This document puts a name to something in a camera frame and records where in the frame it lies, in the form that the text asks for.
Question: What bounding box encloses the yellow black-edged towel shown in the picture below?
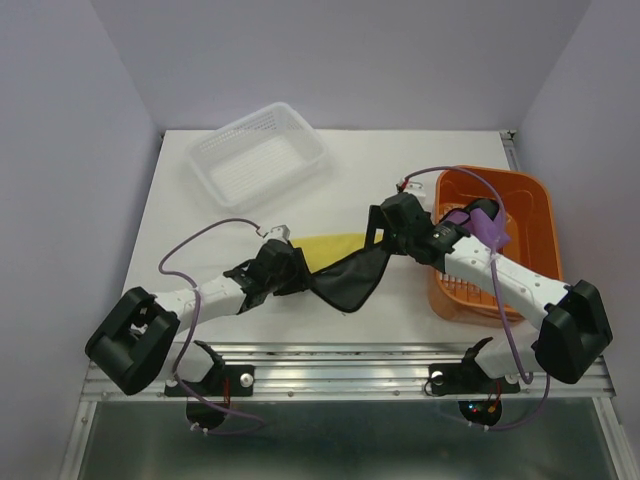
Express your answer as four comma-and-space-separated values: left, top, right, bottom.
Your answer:
291, 233, 365, 273

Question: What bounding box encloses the purple black-edged towel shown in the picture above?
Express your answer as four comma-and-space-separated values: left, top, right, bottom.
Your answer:
441, 198, 511, 250

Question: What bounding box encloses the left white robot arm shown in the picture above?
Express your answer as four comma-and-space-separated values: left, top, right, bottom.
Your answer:
85, 240, 308, 396

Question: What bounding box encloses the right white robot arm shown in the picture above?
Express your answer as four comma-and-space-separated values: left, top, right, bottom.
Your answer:
365, 193, 613, 390

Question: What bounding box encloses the white plastic basket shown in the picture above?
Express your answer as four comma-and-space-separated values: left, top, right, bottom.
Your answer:
185, 102, 330, 213

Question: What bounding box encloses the orange plastic tub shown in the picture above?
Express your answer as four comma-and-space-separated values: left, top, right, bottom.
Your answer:
427, 166, 563, 328

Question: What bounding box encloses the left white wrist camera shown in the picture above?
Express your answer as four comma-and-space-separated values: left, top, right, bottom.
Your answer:
264, 225, 291, 244

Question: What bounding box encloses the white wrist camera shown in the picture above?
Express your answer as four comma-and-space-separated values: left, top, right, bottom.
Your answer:
396, 179, 427, 201
264, 225, 291, 244

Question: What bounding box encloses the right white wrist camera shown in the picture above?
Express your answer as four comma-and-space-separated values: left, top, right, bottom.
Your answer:
396, 179, 427, 201

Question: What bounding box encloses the aluminium mounting rail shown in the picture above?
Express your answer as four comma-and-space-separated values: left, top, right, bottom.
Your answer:
80, 343, 615, 402

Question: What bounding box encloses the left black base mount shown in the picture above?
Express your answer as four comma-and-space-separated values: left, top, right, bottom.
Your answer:
164, 341, 265, 436

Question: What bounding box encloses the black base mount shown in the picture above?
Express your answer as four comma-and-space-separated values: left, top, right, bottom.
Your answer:
164, 341, 265, 436
423, 337, 521, 428

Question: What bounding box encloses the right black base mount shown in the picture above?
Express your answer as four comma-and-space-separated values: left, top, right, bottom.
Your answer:
423, 337, 521, 428

